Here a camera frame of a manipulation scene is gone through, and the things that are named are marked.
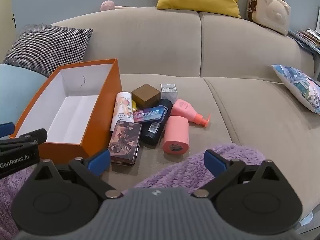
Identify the houndstooth pillow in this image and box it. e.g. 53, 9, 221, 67
2, 24, 94, 78

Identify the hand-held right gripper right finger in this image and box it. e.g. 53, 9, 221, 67
191, 149, 290, 198

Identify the orange cardboard box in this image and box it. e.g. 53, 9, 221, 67
9, 59, 123, 165

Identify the beige sofa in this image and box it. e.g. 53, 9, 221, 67
0, 5, 320, 230

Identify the pink pump bottle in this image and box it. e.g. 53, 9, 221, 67
171, 99, 211, 128

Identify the stack of books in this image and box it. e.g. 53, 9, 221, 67
287, 27, 320, 55

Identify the white peach print tube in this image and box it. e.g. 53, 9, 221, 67
111, 92, 133, 132

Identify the pink cylinder bottle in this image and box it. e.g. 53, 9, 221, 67
162, 115, 189, 154

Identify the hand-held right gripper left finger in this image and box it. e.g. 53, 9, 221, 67
24, 149, 123, 199

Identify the brown cube box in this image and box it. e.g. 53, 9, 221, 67
131, 84, 161, 110

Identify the small grey box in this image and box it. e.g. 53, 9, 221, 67
160, 83, 178, 100

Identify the light blue pillow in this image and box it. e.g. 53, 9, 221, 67
0, 64, 48, 125

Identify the pink plush toy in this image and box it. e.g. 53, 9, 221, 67
101, 1, 130, 12

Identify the purple fuzzy blanket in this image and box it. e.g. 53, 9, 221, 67
0, 144, 267, 230

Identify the black spray can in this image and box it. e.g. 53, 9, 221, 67
140, 99, 173, 145

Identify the printed picture pillow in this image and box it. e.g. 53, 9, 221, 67
272, 64, 320, 114

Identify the cream bear suitcase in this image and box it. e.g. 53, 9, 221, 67
247, 0, 292, 35

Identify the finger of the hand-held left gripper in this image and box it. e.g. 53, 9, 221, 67
0, 128, 48, 153
0, 122, 15, 138

